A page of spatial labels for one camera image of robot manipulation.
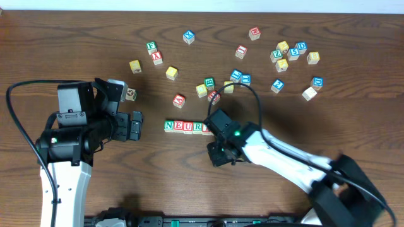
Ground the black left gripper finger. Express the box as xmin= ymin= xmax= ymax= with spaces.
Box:
xmin=93 ymin=78 xmax=121 ymax=117
xmin=129 ymin=111 xmax=143 ymax=141

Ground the red i wooden block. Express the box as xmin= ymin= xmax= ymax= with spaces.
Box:
xmin=235 ymin=45 xmax=247 ymax=59
xmin=202 ymin=124 xmax=212 ymax=135

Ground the green R wooden block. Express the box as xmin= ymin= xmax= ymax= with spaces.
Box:
xmin=193 ymin=122 xmax=203 ymax=134

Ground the green N wooden block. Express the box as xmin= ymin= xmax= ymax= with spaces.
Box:
xmin=164 ymin=120 xmax=174 ymax=132

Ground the red u wooden block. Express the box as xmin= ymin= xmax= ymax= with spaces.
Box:
xmin=207 ymin=90 xmax=221 ymax=105
xmin=183 ymin=122 xmax=193 ymax=134

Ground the red E wooden block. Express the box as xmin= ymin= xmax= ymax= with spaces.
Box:
xmin=174 ymin=120 xmax=184 ymax=133

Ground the blue T wooden block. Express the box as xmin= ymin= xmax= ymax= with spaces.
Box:
xmin=241 ymin=74 xmax=252 ymax=86

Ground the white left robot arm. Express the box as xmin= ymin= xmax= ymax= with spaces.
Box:
xmin=35 ymin=78 xmax=143 ymax=226

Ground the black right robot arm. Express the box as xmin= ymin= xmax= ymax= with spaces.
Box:
xmin=204 ymin=119 xmax=397 ymax=226

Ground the soccer ball J wooden block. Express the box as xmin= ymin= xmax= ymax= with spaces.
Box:
xmin=126 ymin=88 xmax=137 ymax=101

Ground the yellow acorn wooden block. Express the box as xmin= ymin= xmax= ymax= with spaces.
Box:
xmin=129 ymin=60 xmax=141 ymax=74

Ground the red A wooden block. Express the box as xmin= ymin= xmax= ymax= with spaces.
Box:
xmin=172 ymin=94 xmax=186 ymax=108

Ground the red Y wooden block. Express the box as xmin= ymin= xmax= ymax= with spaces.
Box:
xmin=151 ymin=51 xmax=163 ymax=65

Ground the green F wooden block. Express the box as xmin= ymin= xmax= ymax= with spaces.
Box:
xmin=146 ymin=41 xmax=158 ymax=55

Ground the yellow O wooden block left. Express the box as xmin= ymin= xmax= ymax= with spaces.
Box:
xmin=166 ymin=66 xmax=178 ymax=81

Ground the yellow C wooden block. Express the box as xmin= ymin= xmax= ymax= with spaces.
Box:
xmin=196 ymin=84 xmax=208 ymax=98

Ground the green B wooden block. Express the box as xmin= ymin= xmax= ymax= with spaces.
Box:
xmin=204 ymin=77 xmax=215 ymax=91

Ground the blue L wooden block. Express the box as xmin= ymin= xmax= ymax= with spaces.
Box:
xmin=230 ymin=69 xmax=242 ymax=83

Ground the blue 2 wooden block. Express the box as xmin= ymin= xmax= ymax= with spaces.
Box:
xmin=271 ymin=79 xmax=285 ymax=93

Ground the blue X wooden block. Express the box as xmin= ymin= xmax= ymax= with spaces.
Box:
xmin=182 ymin=30 xmax=195 ymax=45

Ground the yellow brush side wooden block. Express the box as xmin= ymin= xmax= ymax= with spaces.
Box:
xmin=275 ymin=59 xmax=288 ymax=73

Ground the plain top 3 wooden block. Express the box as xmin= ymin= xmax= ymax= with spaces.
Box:
xmin=302 ymin=87 xmax=317 ymax=101

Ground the green Z wooden block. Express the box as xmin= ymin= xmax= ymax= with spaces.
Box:
xmin=270 ymin=50 xmax=283 ymax=63

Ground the blue D wooden block lower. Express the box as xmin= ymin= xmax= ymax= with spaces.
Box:
xmin=311 ymin=77 xmax=324 ymax=91

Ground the blue d wooden block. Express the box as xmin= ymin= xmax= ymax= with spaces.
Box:
xmin=295 ymin=42 xmax=307 ymax=55
xmin=311 ymin=77 xmax=324 ymax=91

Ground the blue 5 wooden block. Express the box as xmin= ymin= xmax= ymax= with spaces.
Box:
xmin=287 ymin=48 xmax=300 ymax=61

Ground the yellow soccer side wooden block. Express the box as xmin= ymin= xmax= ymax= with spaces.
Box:
xmin=276 ymin=41 xmax=289 ymax=54

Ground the red top far wooden block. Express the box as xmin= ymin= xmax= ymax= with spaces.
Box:
xmin=249 ymin=26 xmax=261 ymax=40

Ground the yellow 8 wooden block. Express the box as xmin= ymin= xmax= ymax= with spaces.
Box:
xmin=307 ymin=52 xmax=320 ymax=65

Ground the blue D wooden block upper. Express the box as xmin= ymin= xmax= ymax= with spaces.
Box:
xmin=295 ymin=42 xmax=307 ymax=55

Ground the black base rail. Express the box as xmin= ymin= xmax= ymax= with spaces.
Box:
xmin=83 ymin=207 xmax=310 ymax=227

